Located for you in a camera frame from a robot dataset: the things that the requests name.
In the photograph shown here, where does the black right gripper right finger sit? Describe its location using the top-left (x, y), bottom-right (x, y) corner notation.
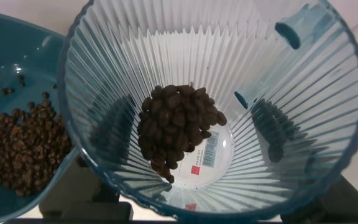
top-left (281, 175), bottom-right (358, 223)

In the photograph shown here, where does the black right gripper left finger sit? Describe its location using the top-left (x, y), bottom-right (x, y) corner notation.
top-left (38, 151), bottom-right (134, 221)

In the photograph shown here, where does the poured coffee beans pile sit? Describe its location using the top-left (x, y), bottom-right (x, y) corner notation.
top-left (0, 73), bottom-right (74, 197)

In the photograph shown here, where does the clear blue ribbed cup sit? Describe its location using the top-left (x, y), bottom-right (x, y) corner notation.
top-left (57, 0), bottom-right (358, 222)

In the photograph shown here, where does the teal plastic basin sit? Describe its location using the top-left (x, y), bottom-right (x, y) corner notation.
top-left (0, 11), bottom-right (80, 224)

